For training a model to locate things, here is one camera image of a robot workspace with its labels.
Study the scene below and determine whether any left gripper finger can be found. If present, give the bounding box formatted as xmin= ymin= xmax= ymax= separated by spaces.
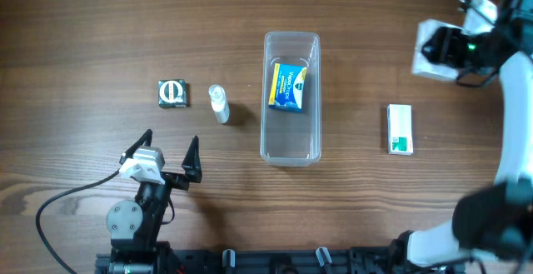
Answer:
xmin=122 ymin=129 xmax=153 ymax=159
xmin=182 ymin=136 xmax=202 ymax=183

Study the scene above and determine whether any white blue medicine box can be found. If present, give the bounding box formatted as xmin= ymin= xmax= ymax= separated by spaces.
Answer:
xmin=411 ymin=19 xmax=459 ymax=82

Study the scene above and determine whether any white green slim box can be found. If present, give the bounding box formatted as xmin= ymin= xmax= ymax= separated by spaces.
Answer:
xmin=387 ymin=104 xmax=414 ymax=156

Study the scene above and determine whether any blue yellow lozenge box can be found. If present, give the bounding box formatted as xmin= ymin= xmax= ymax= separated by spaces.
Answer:
xmin=268 ymin=63 xmax=307 ymax=112

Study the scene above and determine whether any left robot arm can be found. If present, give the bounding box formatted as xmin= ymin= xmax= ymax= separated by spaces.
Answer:
xmin=107 ymin=129 xmax=202 ymax=274

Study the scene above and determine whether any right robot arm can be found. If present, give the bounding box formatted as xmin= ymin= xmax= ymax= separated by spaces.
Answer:
xmin=384 ymin=0 xmax=532 ymax=273

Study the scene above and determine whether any clear plastic container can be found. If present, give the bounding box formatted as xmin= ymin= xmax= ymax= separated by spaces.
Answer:
xmin=260 ymin=31 xmax=321 ymax=167

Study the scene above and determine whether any green Zam-Buk box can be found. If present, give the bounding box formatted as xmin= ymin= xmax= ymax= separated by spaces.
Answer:
xmin=158 ymin=79 xmax=187 ymax=108

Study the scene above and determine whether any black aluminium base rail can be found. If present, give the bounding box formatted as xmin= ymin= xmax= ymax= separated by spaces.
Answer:
xmin=94 ymin=247 xmax=417 ymax=274

